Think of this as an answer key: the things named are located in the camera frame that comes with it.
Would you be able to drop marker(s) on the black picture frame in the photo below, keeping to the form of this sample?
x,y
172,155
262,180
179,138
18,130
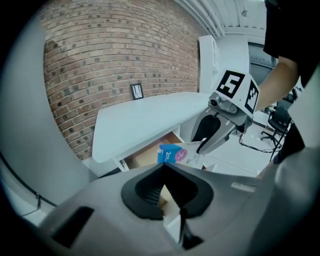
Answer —
x,y
137,92

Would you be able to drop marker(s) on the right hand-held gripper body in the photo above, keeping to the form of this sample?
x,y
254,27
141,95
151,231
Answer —
x,y
241,100

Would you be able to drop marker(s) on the white and blue carton box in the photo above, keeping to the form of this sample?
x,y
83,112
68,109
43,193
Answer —
x,y
172,155

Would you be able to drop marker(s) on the white wooden drawer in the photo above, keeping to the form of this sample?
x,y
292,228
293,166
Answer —
x,y
140,157

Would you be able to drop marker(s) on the person's black clothing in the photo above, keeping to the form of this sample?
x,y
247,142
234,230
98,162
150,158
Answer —
x,y
287,25

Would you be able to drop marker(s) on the white desk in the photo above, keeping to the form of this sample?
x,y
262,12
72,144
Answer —
x,y
140,120

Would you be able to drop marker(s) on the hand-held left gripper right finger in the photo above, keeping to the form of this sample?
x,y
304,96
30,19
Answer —
x,y
225,200

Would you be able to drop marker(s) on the person's right forearm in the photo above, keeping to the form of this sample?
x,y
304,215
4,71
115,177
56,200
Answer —
x,y
277,82

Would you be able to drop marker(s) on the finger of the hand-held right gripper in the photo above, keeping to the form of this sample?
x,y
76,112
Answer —
x,y
196,127
222,135

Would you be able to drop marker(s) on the black office chair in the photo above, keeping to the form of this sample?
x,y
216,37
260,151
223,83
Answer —
x,y
277,120

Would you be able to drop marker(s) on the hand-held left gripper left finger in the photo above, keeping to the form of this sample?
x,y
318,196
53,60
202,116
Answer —
x,y
100,212

